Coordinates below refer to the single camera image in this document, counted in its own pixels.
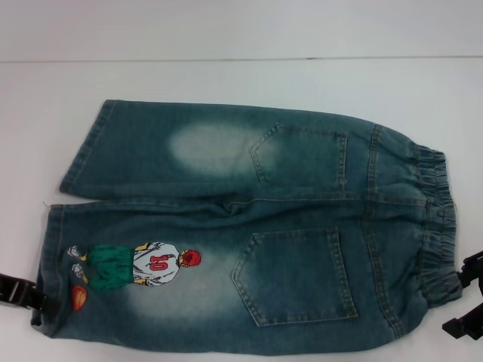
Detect blue denim shorts with cartoon patch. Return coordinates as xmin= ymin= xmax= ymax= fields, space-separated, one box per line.
xmin=29 ymin=98 xmax=466 ymax=340

